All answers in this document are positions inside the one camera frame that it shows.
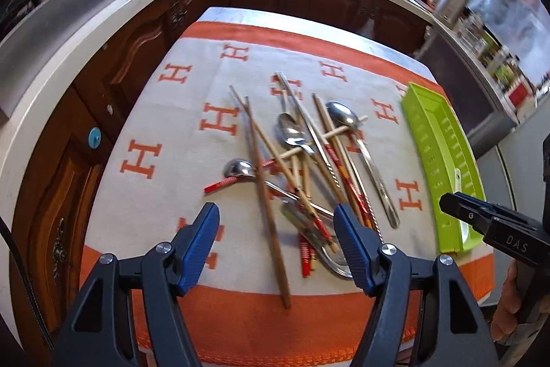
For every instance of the stainless steel panel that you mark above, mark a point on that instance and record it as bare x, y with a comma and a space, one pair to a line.
56, 40

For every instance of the white kitchen countertop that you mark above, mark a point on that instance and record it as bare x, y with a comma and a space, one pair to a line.
64, 61

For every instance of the metal fork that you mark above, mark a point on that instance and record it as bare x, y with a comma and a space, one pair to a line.
300, 223

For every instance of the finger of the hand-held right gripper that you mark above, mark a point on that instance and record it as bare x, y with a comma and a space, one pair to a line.
462, 210

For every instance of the small metal spoon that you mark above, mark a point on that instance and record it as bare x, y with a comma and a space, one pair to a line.
303, 145
288, 122

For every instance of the row of condiment jars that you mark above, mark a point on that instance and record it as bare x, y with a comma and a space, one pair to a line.
498, 61

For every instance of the wooden kitchen cabinets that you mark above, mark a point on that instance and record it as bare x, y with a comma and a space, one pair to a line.
129, 49

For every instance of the person's right hand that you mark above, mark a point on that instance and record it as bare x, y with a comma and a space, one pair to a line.
507, 307

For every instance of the light bamboo chopstick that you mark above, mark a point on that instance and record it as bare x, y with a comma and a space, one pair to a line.
306, 178
295, 173

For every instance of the large metal spoon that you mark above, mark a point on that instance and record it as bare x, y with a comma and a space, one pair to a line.
341, 113

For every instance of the brown chopstick with red band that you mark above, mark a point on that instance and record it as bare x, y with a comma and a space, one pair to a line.
270, 143

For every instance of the green plastic tray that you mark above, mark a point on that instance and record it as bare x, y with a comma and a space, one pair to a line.
434, 135

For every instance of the metal chopstick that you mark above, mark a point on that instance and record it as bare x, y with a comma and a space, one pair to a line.
297, 109
303, 107

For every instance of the brown wooden chopstick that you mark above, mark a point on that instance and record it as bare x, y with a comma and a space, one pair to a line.
266, 203

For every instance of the blue round knob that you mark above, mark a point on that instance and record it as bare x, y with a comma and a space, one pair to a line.
93, 136

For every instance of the round metal spoon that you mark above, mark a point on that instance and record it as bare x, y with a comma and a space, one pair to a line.
238, 170

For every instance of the orange beige printed tablecloth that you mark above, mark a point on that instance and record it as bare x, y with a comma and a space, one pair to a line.
172, 160

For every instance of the dark grey appliance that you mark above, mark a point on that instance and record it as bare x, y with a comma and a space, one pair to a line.
455, 70

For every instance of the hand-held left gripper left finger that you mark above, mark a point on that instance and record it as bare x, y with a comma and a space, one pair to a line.
200, 246

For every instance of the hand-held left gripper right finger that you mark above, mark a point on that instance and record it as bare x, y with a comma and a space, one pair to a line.
354, 246

